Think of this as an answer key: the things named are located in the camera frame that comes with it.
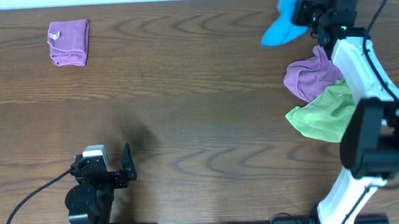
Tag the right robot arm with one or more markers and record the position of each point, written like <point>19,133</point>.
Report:
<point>369,149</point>

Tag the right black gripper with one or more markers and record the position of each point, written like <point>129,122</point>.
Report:
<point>302,12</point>

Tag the large green cloth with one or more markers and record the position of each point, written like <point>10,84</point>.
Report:
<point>327,116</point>

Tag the crumpled purple cloth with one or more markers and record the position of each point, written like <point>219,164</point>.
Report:
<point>307,79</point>

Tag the folded purple cloth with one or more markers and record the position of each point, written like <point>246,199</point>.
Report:
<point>69,42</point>

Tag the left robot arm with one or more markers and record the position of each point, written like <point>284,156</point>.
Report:
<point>90,202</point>

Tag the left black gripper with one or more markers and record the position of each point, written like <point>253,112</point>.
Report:
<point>111,178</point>

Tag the blue microfiber cloth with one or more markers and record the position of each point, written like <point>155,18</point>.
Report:
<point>282,30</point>

